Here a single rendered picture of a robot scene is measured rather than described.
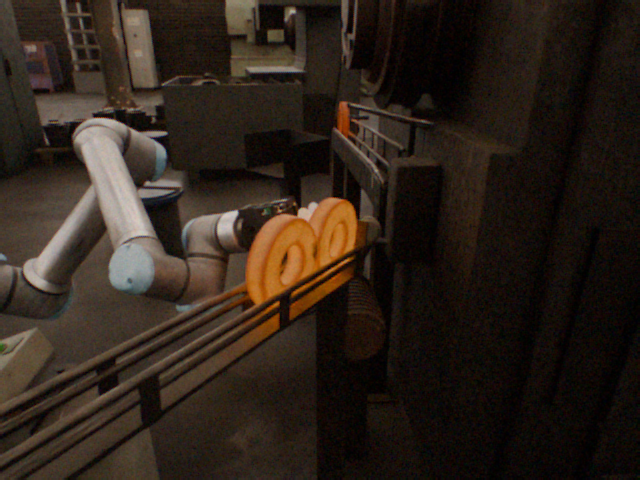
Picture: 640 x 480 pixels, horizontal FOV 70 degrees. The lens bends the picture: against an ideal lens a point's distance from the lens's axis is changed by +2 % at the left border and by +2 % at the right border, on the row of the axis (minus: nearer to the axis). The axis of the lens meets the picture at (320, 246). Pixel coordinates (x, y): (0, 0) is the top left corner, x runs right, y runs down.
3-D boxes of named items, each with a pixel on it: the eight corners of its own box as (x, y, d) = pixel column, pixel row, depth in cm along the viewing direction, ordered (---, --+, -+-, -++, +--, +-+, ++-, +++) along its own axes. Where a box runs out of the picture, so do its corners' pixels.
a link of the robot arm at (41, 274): (-6, 288, 150) (119, 112, 130) (49, 298, 163) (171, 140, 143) (-5, 324, 141) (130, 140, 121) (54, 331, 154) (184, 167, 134)
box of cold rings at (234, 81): (295, 156, 444) (293, 69, 411) (304, 180, 369) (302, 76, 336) (187, 159, 430) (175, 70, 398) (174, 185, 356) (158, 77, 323)
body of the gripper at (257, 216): (275, 205, 83) (229, 213, 90) (288, 248, 86) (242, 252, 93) (297, 194, 89) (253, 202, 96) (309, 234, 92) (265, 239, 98)
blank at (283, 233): (320, 208, 75) (303, 205, 76) (263, 229, 62) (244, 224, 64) (315, 293, 80) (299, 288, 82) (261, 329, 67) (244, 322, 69)
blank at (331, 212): (360, 193, 87) (345, 190, 89) (320, 208, 75) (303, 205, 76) (354, 267, 93) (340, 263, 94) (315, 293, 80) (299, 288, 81)
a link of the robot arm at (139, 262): (79, 95, 120) (143, 259, 79) (123, 118, 130) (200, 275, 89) (57, 129, 123) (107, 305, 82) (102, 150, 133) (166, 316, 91)
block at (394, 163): (424, 249, 114) (434, 155, 104) (434, 264, 107) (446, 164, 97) (382, 251, 114) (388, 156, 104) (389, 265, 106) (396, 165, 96)
